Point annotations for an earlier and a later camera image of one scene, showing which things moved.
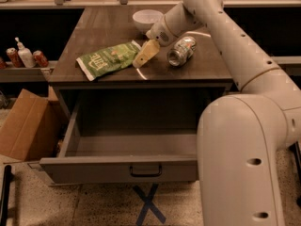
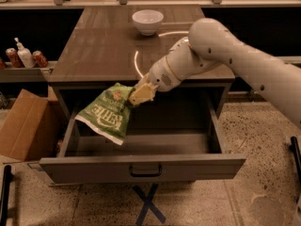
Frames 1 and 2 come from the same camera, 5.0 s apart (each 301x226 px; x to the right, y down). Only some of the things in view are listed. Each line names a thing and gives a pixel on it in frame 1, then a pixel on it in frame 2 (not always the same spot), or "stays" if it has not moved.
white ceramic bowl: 145,19 stays
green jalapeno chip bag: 98,64 -> 108,112
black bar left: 6,192 stays
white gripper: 160,31 -> 160,75
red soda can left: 15,57 stays
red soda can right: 39,59 stays
